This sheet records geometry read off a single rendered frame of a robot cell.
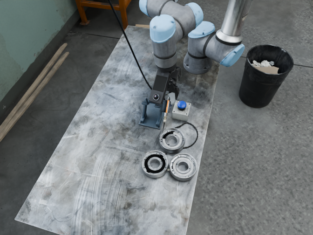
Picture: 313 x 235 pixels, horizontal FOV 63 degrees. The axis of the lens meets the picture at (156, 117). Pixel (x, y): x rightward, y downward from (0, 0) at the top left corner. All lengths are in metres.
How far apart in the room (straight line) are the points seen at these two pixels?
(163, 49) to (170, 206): 0.55
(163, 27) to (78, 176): 0.65
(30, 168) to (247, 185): 1.59
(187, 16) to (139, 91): 0.54
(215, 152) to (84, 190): 1.21
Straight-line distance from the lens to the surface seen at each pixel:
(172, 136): 1.06
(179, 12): 0.84
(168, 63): 0.82
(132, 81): 1.30
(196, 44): 1.23
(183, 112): 1.11
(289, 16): 3.49
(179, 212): 0.96
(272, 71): 2.14
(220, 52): 1.17
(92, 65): 2.69
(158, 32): 0.75
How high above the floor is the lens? 1.72
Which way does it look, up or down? 54 degrees down
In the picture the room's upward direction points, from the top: 4 degrees counter-clockwise
